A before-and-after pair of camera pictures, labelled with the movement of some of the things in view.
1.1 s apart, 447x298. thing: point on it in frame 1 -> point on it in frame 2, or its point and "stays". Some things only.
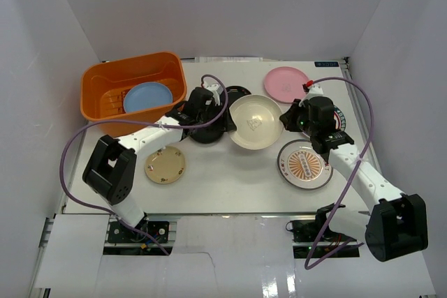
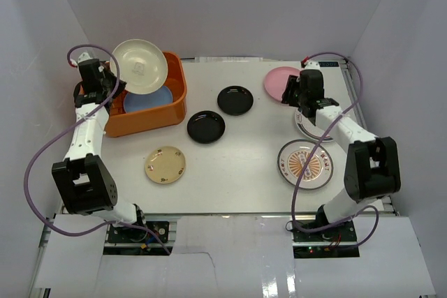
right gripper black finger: x=295 y=118 -> x=292 y=93
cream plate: x=258 y=122 -> x=143 y=65
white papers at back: x=228 y=59 stays
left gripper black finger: x=228 y=123 -> x=114 y=84
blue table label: x=326 y=63 stays
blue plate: x=146 y=95 stays
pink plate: x=285 y=84 stays
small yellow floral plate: x=165 y=166 stays
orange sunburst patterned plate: x=300 y=167 stays
